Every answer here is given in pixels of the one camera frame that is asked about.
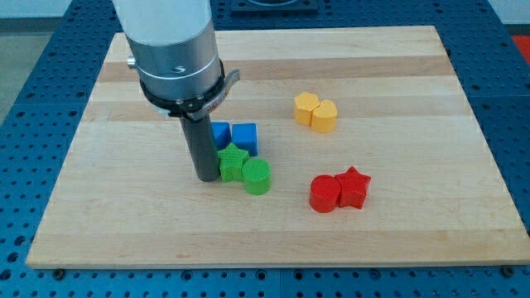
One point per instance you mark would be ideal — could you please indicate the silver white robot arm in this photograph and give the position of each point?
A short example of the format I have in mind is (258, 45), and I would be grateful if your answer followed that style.
(175, 54)

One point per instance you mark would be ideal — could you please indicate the green circle block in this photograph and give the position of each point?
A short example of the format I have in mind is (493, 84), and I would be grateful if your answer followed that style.
(256, 176)

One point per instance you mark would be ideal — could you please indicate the green star block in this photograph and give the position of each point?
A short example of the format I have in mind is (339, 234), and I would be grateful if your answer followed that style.
(231, 163)

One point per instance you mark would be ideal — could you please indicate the red circle block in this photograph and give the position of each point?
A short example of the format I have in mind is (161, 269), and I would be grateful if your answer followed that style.
(324, 193)

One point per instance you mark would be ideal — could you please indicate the red star block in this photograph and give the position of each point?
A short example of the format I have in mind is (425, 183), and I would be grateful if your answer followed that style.
(354, 188)

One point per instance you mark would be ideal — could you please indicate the blue cube block right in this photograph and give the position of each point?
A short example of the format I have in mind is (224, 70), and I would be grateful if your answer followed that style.
(245, 137)

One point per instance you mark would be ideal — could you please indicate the blue cube block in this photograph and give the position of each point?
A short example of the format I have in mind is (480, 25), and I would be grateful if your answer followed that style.
(245, 137)
(222, 134)

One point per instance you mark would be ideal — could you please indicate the blue cube block left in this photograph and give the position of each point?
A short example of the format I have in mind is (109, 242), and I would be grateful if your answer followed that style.
(222, 134)

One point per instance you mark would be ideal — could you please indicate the yellow hexagon block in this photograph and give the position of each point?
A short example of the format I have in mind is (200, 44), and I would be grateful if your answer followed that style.
(304, 105)

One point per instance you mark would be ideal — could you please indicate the yellow heart block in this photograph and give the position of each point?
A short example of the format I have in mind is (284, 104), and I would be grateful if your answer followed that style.
(323, 118)

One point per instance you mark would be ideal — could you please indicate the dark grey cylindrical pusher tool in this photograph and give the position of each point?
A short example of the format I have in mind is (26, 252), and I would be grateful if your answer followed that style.
(203, 151)

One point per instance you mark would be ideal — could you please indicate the wooden board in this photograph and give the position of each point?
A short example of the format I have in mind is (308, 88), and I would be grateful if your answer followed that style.
(127, 196)

